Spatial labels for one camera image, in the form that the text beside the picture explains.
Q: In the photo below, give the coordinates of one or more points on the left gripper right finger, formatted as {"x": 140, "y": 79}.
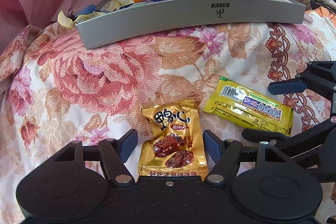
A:
{"x": 225, "y": 154}

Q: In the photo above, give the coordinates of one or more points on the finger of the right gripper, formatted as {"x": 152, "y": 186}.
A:
{"x": 319, "y": 77}
{"x": 283, "y": 137}

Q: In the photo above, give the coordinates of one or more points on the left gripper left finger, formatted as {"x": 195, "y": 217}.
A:
{"x": 114, "y": 154}

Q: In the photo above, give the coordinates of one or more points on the gold date snack packet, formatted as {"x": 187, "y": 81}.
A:
{"x": 176, "y": 148}

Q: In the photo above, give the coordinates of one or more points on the yellow wafer packet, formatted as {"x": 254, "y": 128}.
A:
{"x": 248, "y": 108}

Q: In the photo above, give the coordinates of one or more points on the orange cloth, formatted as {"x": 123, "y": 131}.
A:
{"x": 323, "y": 12}

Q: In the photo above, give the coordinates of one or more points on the floral bed sheet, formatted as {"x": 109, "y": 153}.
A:
{"x": 54, "y": 90}

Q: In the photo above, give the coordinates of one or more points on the grey cardboard box tray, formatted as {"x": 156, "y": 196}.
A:
{"x": 175, "y": 14}

